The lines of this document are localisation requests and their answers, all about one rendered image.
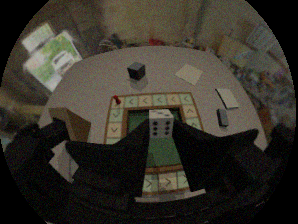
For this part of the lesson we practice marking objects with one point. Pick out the white die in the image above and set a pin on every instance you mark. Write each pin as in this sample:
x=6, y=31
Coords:
x=161, y=123

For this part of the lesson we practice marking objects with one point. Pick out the red pawn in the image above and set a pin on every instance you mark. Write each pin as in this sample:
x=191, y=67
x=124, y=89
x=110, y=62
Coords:
x=118, y=101

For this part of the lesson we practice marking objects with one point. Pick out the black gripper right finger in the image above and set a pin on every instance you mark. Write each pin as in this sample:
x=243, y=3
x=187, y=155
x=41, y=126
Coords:
x=202, y=154

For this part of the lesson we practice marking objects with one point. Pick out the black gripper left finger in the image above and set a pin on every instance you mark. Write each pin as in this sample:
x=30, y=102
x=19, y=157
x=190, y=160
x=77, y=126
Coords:
x=127, y=157

